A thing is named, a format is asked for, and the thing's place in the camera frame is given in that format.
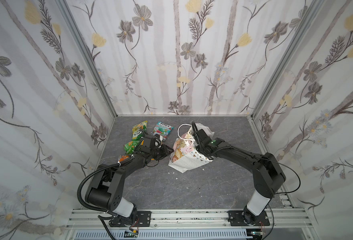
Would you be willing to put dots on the orange rainbow candy packet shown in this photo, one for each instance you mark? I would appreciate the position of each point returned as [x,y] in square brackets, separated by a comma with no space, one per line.
[123,158]

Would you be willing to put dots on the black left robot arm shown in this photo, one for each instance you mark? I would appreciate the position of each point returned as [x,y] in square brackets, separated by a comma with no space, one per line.
[102,190]

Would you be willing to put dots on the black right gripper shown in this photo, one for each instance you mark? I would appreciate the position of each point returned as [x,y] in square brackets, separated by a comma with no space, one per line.
[200,144]

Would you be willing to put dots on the green yellow Fox's candy bag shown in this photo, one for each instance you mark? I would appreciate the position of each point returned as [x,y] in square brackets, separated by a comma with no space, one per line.
[138,130]

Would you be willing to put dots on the patterned white paper bag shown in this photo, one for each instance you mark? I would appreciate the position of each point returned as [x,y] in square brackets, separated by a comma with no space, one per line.
[186,156]

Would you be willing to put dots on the aluminium mounting rail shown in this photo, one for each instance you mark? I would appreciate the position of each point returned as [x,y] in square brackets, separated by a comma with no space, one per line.
[195,219]

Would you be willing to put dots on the white slotted cable duct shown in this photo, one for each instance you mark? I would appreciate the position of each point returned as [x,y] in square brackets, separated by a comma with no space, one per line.
[194,234]

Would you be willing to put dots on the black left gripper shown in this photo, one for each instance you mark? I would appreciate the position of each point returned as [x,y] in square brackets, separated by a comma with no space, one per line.
[161,150]

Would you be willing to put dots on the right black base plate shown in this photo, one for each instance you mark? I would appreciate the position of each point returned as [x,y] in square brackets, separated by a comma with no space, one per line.
[241,219]

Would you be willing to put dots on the green corn chips bag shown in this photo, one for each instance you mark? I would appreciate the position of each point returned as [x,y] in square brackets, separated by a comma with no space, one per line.
[130,146]

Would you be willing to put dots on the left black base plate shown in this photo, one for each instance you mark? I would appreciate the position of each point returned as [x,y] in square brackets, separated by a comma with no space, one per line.
[140,218]

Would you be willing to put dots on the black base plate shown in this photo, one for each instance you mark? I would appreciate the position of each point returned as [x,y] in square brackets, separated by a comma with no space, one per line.
[241,219]
[140,218]

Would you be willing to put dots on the teal Fox's candy bag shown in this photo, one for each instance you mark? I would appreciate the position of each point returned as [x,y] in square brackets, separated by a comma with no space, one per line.
[162,129]

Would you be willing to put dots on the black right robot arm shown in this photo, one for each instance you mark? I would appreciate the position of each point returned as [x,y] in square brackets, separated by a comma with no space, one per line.
[268,176]

